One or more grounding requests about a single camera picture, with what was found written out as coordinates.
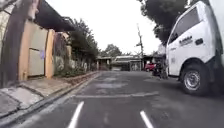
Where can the low building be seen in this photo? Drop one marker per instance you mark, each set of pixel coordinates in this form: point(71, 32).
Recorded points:
point(123, 62)

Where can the grey asphalt road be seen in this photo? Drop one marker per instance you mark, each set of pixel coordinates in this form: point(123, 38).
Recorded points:
point(126, 83)

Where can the utility pole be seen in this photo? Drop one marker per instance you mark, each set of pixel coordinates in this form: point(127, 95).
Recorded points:
point(140, 43)

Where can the row of trees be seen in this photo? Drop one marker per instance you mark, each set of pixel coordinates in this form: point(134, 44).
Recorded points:
point(81, 43)

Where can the red car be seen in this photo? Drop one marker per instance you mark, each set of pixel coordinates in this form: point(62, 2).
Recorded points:
point(150, 66)

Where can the green bushes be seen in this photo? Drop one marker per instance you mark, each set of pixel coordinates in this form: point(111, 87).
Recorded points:
point(70, 72)

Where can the robot's own part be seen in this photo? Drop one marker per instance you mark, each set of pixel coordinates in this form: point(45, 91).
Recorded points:
point(146, 119)
point(76, 115)

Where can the concrete kerb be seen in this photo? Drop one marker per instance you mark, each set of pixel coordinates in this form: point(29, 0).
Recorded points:
point(57, 96)

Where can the large dark tree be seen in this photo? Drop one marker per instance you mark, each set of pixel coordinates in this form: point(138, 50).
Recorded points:
point(163, 16)

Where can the concrete pavement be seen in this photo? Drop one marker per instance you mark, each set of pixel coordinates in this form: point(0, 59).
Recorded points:
point(43, 85)

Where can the white truck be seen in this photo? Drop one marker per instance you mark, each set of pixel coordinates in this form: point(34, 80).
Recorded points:
point(193, 50)

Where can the wall with wooden fence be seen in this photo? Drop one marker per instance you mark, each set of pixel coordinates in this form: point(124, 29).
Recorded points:
point(61, 50)

